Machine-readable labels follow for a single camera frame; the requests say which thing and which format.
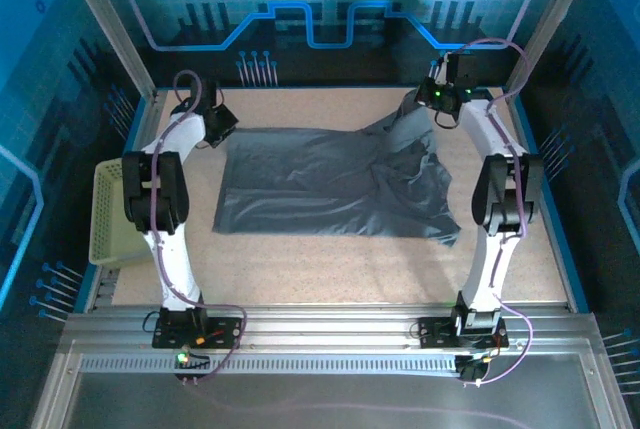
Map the grey t-shirt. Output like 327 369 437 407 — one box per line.
212 88 464 249

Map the pale green perforated basket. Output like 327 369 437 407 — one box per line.
88 157 151 270

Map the small black adapter box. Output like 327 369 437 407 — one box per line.
457 354 490 384

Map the steel sheet panel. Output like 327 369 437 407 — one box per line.
34 343 631 429

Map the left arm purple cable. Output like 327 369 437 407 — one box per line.
149 70 249 388

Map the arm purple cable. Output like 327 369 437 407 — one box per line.
149 70 249 388
447 38 535 389

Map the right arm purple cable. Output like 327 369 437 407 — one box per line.
447 38 535 389

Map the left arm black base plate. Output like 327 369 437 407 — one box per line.
152 308 244 350

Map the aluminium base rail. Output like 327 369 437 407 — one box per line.
62 302 601 356

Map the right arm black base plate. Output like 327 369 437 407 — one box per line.
417 316 509 350

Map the grey slotted cable duct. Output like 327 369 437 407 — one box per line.
79 352 464 376

